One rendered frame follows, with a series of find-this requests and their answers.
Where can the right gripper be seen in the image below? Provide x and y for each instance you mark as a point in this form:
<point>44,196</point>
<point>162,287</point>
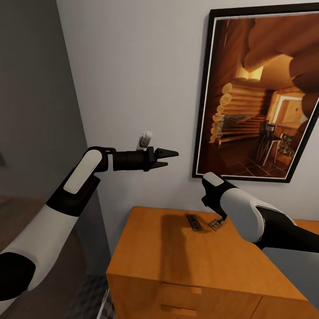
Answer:
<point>214,206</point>

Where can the door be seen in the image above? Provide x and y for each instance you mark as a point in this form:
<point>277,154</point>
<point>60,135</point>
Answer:
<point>42,140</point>

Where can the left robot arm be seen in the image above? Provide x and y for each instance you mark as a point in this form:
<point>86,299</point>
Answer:
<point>26,261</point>

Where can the mousetrap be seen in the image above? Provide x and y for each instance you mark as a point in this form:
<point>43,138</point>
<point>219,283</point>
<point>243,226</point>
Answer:
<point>217,223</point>
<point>194,223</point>

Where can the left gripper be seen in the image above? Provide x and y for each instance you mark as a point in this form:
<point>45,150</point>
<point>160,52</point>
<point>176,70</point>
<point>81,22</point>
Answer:
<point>147,160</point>

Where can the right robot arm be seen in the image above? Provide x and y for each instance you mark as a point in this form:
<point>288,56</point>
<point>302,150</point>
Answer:
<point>293,250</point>

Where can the cabinet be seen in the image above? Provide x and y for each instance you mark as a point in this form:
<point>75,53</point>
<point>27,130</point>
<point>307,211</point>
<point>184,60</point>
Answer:
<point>162,269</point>

